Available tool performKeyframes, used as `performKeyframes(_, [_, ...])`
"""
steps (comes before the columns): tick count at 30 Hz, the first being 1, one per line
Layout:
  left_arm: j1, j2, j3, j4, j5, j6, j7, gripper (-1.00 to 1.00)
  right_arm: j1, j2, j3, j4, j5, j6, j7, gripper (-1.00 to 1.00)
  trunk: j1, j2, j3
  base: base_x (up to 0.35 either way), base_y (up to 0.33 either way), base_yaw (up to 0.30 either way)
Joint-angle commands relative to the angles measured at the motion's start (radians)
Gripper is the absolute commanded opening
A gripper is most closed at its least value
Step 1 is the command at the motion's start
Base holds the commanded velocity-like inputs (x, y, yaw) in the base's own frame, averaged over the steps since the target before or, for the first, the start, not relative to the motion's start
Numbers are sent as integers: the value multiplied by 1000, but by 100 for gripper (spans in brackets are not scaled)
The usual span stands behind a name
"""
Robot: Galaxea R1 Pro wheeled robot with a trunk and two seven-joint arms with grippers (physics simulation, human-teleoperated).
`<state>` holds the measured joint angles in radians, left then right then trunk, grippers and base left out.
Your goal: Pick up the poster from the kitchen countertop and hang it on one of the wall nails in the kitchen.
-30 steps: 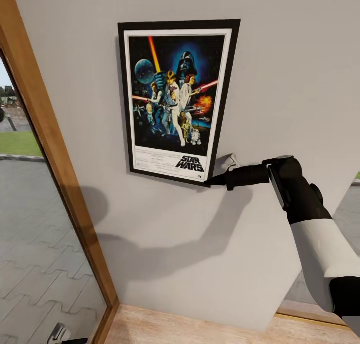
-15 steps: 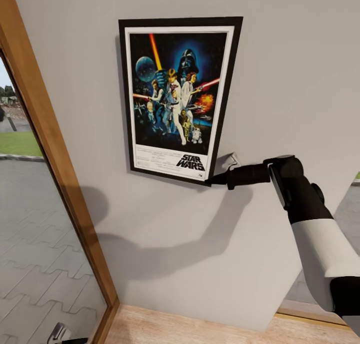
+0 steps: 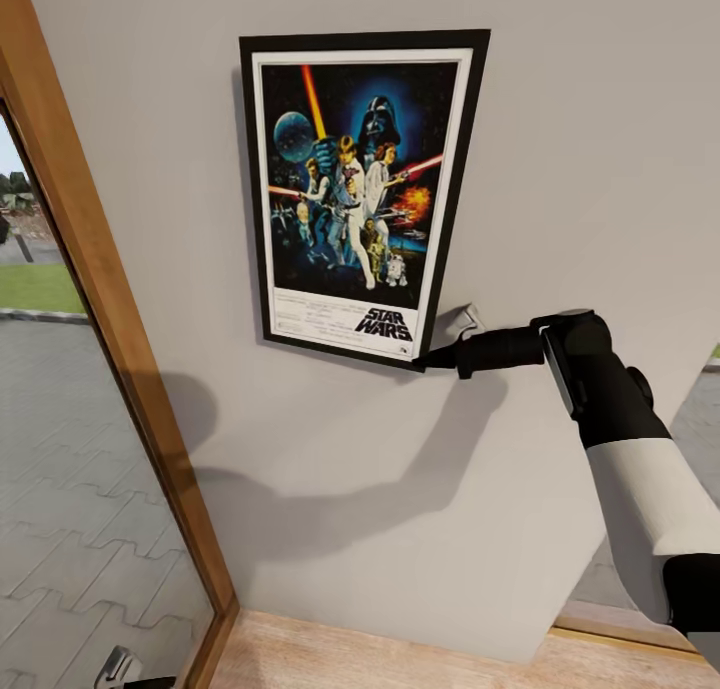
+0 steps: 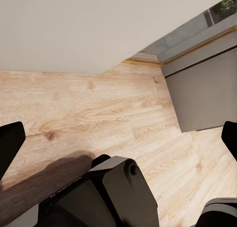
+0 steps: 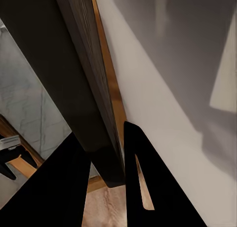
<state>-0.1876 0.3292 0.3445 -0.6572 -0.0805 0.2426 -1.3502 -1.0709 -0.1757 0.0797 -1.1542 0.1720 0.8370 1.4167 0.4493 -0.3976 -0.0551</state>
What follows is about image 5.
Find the door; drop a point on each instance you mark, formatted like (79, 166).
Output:
(27, 110)

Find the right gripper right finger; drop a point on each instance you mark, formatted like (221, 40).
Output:
(172, 208)

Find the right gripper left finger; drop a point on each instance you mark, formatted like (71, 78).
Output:
(55, 194)

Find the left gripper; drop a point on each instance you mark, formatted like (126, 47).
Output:
(8, 155)

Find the poster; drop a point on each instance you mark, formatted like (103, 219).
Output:
(61, 42)

